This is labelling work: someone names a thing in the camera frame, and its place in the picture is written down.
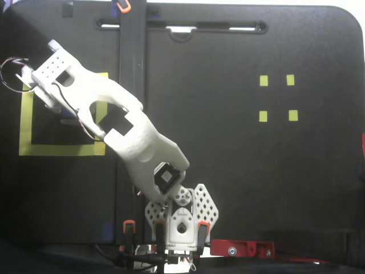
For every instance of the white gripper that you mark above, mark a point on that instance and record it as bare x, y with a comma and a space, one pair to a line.
66, 119

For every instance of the blue and white charger block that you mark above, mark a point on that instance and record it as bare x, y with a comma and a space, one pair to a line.
68, 113

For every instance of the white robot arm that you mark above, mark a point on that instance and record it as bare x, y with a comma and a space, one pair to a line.
137, 137

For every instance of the yellow tape square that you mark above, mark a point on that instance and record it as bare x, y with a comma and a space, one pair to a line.
57, 149

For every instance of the black table strip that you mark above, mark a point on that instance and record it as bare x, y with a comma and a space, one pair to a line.
132, 51

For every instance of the blue tape piece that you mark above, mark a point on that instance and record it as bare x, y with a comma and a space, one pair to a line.
107, 231
114, 10

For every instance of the orange black spring clamp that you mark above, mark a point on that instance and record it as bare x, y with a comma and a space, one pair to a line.
129, 232
123, 5
204, 231
159, 231

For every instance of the red corner bracket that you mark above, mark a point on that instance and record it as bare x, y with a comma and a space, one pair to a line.
222, 246

